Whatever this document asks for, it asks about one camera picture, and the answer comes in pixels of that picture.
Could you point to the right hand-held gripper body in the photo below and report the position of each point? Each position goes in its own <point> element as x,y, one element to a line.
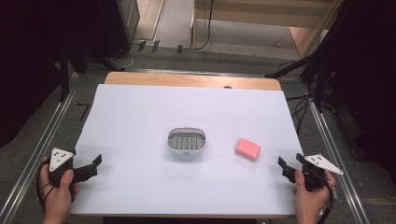
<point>316,174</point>

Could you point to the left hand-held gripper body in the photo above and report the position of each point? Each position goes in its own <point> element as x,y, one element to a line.
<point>61,166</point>

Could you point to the pink soap bar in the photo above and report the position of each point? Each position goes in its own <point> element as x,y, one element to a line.
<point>247,149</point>

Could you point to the grey mesh basket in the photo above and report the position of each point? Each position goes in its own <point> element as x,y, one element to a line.
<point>186,143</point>

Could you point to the person's right hand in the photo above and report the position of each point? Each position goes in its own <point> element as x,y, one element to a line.
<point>309,202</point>

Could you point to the person's left hand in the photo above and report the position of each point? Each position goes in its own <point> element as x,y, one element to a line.
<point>57,199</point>

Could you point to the white paper sheet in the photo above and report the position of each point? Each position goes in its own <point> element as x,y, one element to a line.
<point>140,124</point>

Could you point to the black tripod stand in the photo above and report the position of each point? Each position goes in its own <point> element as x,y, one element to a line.
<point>319,84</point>

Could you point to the black metal stand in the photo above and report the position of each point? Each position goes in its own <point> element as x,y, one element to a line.
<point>64,77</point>

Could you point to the black curtain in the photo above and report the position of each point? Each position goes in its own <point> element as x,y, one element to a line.
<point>25,62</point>
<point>367,77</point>

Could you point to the wooden table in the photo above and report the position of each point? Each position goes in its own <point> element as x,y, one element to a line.
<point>186,80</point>

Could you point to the light wooden cabinet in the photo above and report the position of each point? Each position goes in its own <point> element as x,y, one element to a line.
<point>305,37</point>

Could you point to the dark equipment cabinet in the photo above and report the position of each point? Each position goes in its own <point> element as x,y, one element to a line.
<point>124,25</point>

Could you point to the aluminium floor rail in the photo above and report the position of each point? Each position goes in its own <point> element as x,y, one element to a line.
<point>37,158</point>
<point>339,174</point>

